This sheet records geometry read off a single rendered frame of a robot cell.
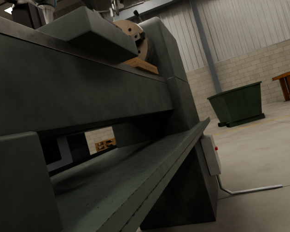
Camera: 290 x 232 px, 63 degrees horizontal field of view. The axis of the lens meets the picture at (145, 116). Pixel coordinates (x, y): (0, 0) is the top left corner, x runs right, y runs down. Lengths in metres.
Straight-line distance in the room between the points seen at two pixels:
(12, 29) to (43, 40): 0.07
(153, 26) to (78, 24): 0.97
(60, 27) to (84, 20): 0.06
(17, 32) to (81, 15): 0.16
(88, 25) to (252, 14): 11.87
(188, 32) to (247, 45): 2.70
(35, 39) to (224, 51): 11.35
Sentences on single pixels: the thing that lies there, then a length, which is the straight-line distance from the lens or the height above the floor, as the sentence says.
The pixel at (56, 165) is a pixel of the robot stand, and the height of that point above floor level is 0.55.
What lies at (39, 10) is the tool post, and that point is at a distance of 0.94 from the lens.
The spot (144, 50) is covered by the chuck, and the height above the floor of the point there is 1.02.
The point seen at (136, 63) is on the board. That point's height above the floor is 0.88.
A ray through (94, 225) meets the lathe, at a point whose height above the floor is 0.54.
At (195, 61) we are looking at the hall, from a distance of 11.53.
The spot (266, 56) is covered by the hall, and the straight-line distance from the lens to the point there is 11.88.
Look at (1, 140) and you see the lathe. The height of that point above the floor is 0.67.
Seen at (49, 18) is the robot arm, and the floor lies 1.52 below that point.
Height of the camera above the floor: 0.65
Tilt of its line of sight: 2 degrees up
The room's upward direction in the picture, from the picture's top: 16 degrees counter-clockwise
